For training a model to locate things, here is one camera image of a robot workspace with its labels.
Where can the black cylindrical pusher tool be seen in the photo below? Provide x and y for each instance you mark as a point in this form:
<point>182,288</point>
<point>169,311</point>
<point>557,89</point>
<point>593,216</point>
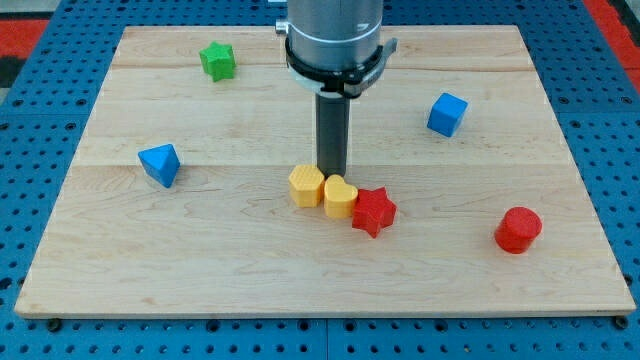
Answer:
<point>332,129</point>

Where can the yellow heart block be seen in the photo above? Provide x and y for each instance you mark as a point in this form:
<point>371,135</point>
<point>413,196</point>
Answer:
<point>339,197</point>

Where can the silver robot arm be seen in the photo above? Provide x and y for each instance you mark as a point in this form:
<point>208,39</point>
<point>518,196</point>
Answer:
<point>333,49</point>

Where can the yellow hexagon block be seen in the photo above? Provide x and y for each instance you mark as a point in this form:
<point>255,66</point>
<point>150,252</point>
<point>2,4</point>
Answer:
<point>306,185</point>

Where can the red star block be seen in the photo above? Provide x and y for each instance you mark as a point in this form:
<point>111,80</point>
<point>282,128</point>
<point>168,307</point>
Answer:
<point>373,211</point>

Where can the blue cube block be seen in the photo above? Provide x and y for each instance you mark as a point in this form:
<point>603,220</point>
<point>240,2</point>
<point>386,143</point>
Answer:
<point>446,114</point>

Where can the green star block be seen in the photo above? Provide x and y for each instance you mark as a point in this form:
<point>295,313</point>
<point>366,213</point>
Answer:
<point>218,61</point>

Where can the blue triangle block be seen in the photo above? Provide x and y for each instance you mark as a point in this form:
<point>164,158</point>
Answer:
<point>161,163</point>

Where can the wooden board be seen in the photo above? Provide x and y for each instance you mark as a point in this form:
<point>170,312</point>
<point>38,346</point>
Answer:
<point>227,241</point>

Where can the red cylinder block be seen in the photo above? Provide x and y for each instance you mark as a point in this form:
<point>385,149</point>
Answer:
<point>517,230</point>

